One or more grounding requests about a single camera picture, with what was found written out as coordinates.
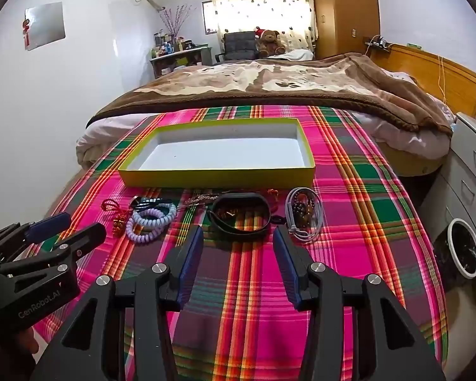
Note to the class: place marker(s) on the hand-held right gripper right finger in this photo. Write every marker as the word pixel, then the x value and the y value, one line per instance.
pixel 284 258

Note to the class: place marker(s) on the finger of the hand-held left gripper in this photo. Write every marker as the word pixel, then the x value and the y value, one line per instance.
pixel 47 228
pixel 83 240

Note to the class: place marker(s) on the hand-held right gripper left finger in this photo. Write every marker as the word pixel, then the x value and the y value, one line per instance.
pixel 192 258

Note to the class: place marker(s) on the black smart wristband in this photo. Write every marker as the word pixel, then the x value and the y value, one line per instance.
pixel 218 226

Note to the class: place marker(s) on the yellow-green shallow cardboard box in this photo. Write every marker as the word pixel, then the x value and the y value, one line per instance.
pixel 222 151

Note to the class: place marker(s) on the person's left hand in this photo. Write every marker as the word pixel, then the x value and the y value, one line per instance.
pixel 29 345

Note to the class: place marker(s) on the pink plaid cloth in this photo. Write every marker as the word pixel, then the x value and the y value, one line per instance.
pixel 361 246

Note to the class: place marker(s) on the white trash bin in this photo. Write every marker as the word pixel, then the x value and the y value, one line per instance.
pixel 464 248

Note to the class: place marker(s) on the brown plush blanket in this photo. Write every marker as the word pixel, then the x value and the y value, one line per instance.
pixel 242 81

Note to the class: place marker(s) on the wooden desk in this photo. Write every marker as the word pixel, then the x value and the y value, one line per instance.
pixel 178 59

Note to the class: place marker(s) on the white drawer nightstand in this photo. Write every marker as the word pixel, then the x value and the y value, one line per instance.
pixel 464 166

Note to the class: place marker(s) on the white pillow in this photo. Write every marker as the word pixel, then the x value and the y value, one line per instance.
pixel 297 55

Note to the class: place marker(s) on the cluster of desk bottles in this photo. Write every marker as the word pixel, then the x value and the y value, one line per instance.
pixel 168 47

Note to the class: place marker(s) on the brown teddy bear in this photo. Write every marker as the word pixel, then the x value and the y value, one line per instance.
pixel 270 41

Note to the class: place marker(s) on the black office chair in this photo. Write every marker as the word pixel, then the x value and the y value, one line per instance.
pixel 238 45

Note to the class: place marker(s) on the shelf with power strip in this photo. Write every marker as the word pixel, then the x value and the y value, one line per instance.
pixel 377 43

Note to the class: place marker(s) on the dried flower branches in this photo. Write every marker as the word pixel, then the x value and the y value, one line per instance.
pixel 174 22

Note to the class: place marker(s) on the wooden bed headboard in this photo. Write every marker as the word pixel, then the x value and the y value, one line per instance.
pixel 452 71

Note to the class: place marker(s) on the wooden wardrobe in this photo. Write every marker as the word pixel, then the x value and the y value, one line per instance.
pixel 341 12

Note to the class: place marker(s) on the patterned window curtain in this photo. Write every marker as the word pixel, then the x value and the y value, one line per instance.
pixel 261 4

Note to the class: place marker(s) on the red wall ornament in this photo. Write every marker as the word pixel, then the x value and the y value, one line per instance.
pixel 26 31

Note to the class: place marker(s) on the silver wall sheet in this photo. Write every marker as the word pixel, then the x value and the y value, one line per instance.
pixel 45 26

